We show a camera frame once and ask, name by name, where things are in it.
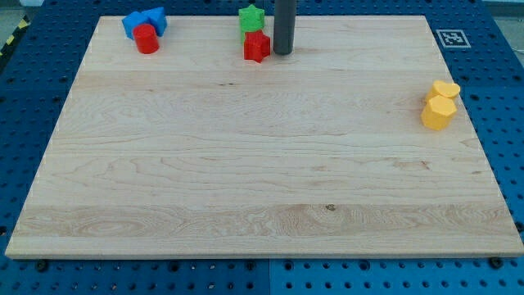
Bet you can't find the white fiducial marker tag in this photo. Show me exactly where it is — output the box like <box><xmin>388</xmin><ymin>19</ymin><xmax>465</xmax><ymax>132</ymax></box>
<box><xmin>436</xmin><ymin>29</ymin><xmax>471</xmax><ymax>48</ymax></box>

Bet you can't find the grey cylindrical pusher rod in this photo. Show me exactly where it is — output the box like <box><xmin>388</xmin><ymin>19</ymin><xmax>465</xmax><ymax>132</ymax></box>
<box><xmin>273</xmin><ymin>0</ymin><xmax>296</xmax><ymax>56</ymax></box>

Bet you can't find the yellow hexagon block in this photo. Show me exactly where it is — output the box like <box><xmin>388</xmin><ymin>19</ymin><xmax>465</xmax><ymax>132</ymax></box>
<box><xmin>421</xmin><ymin>96</ymin><xmax>458</xmax><ymax>130</ymax></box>

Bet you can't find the green star block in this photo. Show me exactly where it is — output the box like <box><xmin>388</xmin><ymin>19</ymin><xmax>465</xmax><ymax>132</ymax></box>
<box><xmin>238</xmin><ymin>4</ymin><xmax>265</xmax><ymax>43</ymax></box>

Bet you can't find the red cylinder block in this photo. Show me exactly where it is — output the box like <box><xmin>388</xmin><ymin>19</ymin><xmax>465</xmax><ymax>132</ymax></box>
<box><xmin>132</xmin><ymin>24</ymin><xmax>160</xmax><ymax>54</ymax></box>

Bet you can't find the blue triangle block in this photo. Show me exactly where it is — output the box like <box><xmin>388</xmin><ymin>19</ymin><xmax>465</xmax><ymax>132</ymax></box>
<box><xmin>142</xmin><ymin>7</ymin><xmax>168</xmax><ymax>37</ymax></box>

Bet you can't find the yellow heart block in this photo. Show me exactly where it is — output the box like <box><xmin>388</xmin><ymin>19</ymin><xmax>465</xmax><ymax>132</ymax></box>
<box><xmin>425</xmin><ymin>80</ymin><xmax>461</xmax><ymax>103</ymax></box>

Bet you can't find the blue cube block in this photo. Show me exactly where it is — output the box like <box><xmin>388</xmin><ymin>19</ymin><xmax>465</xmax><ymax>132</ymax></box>
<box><xmin>122</xmin><ymin>11</ymin><xmax>149</xmax><ymax>40</ymax></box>

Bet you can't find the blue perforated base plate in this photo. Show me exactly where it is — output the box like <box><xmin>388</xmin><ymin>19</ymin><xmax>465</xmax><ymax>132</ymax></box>
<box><xmin>1</xmin><ymin>0</ymin><xmax>523</xmax><ymax>294</ymax></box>

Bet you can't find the light wooden board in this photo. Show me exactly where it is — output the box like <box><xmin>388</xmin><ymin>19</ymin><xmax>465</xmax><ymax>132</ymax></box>
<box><xmin>6</xmin><ymin>16</ymin><xmax>523</xmax><ymax>260</ymax></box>

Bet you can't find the red star block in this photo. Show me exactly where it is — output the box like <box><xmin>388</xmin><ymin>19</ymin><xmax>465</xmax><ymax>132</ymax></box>
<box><xmin>243</xmin><ymin>29</ymin><xmax>270</xmax><ymax>63</ymax></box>

